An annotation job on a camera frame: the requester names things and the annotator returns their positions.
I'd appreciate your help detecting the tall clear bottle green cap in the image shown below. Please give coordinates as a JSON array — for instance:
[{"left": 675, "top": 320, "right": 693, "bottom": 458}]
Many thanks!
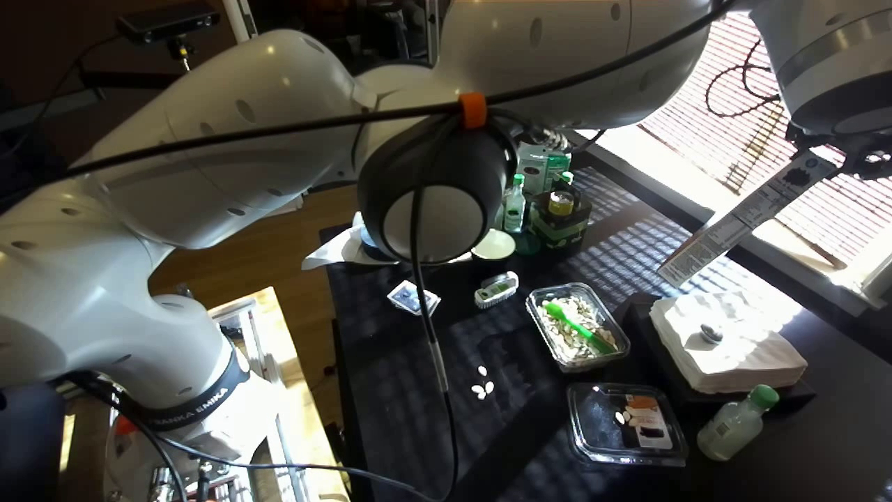
[{"left": 498, "top": 169, "right": 530, "bottom": 234}]

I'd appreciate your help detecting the green plastic spoon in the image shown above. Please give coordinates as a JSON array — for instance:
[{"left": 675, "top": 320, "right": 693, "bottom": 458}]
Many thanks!
[{"left": 539, "top": 299, "right": 617, "bottom": 356}]

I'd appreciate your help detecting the wide window blind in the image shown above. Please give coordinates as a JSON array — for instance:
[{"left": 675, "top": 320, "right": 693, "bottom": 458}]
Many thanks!
[{"left": 638, "top": 9, "right": 892, "bottom": 274}]

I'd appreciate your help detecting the clear plastic tray of seeds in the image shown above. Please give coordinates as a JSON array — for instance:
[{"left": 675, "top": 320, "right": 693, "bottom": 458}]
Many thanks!
[{"left": 523, "top": 278, "right": 636, "bottom": 373}]

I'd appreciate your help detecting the orange cable clip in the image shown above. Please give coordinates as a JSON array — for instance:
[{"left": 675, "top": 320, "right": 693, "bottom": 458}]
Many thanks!
[{"left": 457, "top": 89, "right": 489, "bottom": 130}]

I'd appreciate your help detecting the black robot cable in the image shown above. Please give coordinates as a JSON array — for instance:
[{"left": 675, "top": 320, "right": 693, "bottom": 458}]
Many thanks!
[{"left": 0, "top": 0, "right": 742, "bottom": 502}]

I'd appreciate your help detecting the black camera on stand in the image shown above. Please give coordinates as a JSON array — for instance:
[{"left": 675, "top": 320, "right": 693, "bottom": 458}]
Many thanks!
[{"left": 114, "top": 9, "right": 217, "bottom": 59}]

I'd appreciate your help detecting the white box with green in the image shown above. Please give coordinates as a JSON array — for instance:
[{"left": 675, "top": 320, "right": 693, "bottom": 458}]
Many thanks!
[{"left": 645, "top": 287, "right": 808, "bottom": 397}]

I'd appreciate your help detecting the white round bowl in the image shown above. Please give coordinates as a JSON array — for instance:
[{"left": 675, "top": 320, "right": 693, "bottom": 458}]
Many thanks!
[{"left": 471, "top": 229, "right": 517, "bottom": 264}]

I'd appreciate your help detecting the small clear bottle green cap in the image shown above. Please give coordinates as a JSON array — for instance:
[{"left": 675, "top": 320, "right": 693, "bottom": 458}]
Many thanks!
[{"left": 693, "top": 381, "right": 779, "bottom": 466}]

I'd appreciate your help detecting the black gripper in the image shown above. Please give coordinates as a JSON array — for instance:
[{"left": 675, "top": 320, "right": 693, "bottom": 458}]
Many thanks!
[{"left": 785, "top": 121, "right": 892, "bottom": 182}]

